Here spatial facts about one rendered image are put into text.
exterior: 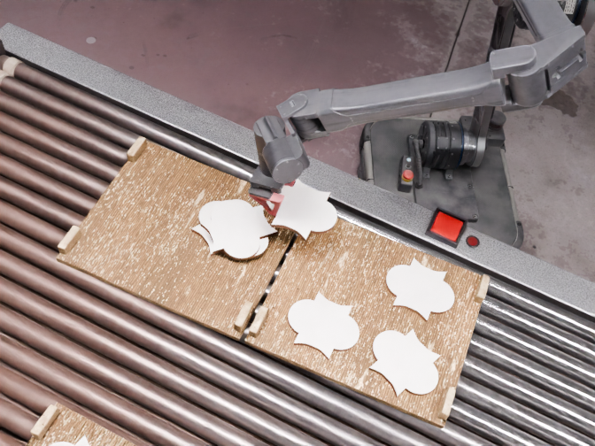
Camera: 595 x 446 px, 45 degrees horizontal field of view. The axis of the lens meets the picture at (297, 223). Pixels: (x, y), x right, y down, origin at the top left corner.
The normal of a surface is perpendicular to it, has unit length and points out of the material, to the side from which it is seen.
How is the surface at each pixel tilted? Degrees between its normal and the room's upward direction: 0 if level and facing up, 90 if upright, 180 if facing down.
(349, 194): 0
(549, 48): 28
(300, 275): 0
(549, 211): 1
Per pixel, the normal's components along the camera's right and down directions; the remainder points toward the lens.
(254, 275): 0.10, -0.54
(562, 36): -0.37, -0.50
